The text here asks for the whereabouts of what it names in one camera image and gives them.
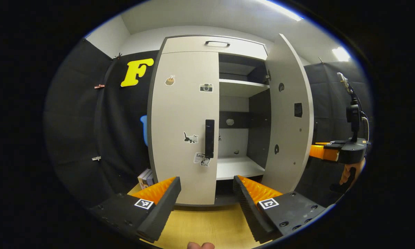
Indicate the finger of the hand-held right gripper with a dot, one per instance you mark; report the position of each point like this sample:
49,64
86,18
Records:
326,153

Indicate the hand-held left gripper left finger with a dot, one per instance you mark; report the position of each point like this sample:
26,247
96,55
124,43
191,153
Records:
162,211

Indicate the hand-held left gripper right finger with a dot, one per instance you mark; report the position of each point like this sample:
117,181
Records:
248,211

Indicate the white door with headphone sticker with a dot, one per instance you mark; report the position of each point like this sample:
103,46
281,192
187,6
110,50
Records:
286,131

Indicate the white door with camera sticker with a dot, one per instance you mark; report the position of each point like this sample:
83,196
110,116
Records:
179,121

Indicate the white grey shoe cabinet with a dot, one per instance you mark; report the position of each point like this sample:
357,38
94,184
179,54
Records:
238,103

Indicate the white cabinet shelf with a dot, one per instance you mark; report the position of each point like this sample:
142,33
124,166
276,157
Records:
238,167
238,88

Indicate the metal door hinge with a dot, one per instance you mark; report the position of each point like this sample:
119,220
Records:
267,77

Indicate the white cabinet drawer front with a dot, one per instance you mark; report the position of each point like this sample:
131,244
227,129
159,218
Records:
186,44

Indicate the short ceiling light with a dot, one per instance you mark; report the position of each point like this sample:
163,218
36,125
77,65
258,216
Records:
341,54

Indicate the black backdrop cloth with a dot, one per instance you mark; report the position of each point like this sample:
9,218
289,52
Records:
76,138

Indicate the small red clip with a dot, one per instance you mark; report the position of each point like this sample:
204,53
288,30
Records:
99,86

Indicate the long ceiling light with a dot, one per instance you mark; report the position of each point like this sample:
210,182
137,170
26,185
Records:
283,10

